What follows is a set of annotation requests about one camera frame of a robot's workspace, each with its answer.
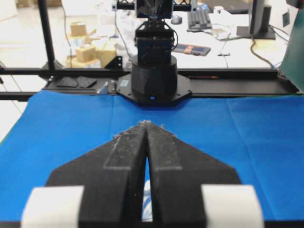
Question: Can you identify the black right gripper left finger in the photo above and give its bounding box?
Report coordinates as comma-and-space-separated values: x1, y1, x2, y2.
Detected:
21, 121, 148, 228

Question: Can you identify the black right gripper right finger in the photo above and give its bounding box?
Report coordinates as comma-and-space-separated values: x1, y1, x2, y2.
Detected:
145, 121, 265, 228

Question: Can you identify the white blue striped towel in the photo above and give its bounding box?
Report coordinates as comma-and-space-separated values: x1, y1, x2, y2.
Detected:
142, 180, 152, 222

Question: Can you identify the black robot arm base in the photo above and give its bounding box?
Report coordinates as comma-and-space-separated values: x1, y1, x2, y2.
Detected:
116, 0, 192, 105

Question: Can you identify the blue table cloth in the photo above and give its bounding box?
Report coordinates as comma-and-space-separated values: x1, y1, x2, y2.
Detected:
0, 92, 304, 221

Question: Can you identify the black perforated plate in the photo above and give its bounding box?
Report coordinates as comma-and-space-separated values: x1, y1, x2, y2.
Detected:
56, 76, 97, 88

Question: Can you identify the cardboard box lower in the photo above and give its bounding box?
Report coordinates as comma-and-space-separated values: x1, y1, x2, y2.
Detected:
76, 45, 96, 62

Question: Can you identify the cardboard box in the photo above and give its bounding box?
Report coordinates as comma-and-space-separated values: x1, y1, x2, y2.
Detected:
70, 21, 87, 37
76, 45, 96, 62

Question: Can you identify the cardboard box upper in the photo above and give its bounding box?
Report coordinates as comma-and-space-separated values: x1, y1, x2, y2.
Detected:
70, 21, 87, 37

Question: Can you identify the grey computer mouse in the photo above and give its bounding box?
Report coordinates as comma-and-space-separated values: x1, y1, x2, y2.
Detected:
171, 15, 182, 25

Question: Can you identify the black keyboard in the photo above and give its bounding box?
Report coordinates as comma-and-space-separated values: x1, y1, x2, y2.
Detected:
187, 9, 212, 31

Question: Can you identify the green cloth at right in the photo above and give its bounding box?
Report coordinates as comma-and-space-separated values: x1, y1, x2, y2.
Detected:
280, 9, 304, 92

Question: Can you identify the black monitor stand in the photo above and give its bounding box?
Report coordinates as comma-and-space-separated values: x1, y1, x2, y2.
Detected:
237, 0, 276, 40

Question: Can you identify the silver angle bracket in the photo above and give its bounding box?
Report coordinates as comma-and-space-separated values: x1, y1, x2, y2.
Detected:
96, 82, 108, 95

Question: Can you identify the black vertical frame post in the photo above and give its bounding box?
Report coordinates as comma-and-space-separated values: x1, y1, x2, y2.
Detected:
38, 0, 64, 70

